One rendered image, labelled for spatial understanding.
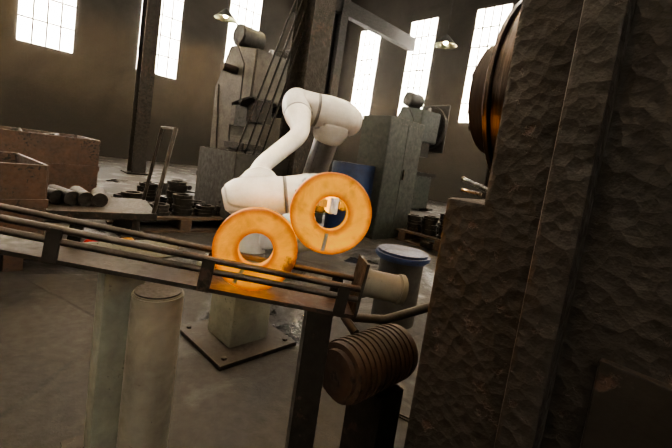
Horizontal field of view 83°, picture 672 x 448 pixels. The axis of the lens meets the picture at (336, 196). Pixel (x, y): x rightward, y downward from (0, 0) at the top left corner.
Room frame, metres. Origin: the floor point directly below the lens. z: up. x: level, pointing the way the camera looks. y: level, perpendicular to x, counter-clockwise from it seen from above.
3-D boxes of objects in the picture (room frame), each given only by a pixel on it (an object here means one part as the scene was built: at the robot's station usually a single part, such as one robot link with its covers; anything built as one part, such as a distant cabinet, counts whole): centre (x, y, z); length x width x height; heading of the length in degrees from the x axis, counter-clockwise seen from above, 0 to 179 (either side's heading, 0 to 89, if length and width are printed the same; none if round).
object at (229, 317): (1.71, 0.37, 0.16); 0.40 x 0.40 x 0.31; 47
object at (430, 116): (9.09, -1.71, 1.36); 1.37 x 1.16 x 2.71; 34
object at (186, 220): (3.85, 1.62, 0.22); 1.20 x 0.81 x 0.44; 129
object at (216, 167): (4.45, 0.88, 0.43); 1.23 x 0.93 x 0.87; 132
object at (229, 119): (6.43, 1.56, 1.42); 1.43 x 1.22 x 2.85; 49
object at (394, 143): (4.93, -0.61, 0.75); 0.70 x 0.48 x 1.50; 134
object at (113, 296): (0.99, 0.54, 0.31); 0.24 x 0.16 x 0.62; 134
